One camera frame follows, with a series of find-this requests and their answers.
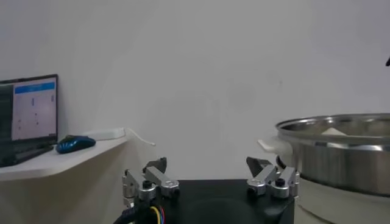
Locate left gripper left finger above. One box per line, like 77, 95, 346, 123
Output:
121, 156, 180, 209

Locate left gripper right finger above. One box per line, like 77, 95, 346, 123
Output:
246, 156, 301, 199

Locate stainless steel steamer basket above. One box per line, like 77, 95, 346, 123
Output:
257, 113, 390, 197

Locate white flat adapter box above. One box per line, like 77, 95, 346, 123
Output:
82, 127, 126, 142

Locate white electric pot base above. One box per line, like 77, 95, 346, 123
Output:
275, 155, 390, 224

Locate blue computer mouse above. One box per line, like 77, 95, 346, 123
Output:
55, 135, 97, 155

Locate white side table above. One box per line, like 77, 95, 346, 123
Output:
0, 135, 129, 183

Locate black laptop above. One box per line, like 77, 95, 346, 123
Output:
0, 74, 59, 168

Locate left gripper wire bundle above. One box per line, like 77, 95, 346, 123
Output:
112, 205, 167, 224

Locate thin white cable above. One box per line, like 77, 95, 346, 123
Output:
124, 127, 156, 147

